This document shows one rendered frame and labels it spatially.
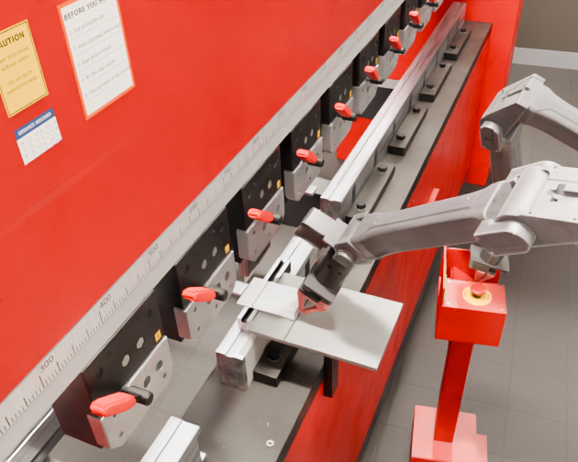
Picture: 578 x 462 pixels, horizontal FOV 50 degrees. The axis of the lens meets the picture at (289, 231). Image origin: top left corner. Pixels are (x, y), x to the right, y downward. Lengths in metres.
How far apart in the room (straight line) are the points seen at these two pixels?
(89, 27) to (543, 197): 0.50
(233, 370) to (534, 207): 0.73
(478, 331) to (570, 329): 1.15
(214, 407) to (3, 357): 0.69
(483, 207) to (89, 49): 0.47
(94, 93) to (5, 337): 0.25
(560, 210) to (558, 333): 2.06
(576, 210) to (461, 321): 0.97
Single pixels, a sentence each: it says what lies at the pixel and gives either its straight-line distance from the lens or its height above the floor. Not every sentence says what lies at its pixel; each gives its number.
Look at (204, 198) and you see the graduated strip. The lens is 0.89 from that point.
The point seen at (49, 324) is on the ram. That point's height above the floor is 1.43.
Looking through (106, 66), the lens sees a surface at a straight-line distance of 0.68.
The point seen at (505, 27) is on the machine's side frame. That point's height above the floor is 0.86.
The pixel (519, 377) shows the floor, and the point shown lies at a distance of 2.55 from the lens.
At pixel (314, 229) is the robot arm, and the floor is 1.23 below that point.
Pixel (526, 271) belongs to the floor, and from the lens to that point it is 3.00.
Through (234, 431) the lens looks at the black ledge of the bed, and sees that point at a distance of 1.24.
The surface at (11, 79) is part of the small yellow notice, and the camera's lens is 0.59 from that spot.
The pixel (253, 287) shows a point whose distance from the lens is 1.31.
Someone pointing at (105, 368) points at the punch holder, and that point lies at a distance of 0.79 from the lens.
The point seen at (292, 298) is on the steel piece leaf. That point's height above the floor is 1.00.
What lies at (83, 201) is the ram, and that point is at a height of 1.53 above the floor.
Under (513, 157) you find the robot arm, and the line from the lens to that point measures 1.35.
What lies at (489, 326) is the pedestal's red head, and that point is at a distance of 1.66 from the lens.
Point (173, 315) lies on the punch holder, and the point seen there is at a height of 1.23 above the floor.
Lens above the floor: 1.89
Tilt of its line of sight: 37 degrees down
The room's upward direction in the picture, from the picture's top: 2 degrees counter-clockwise
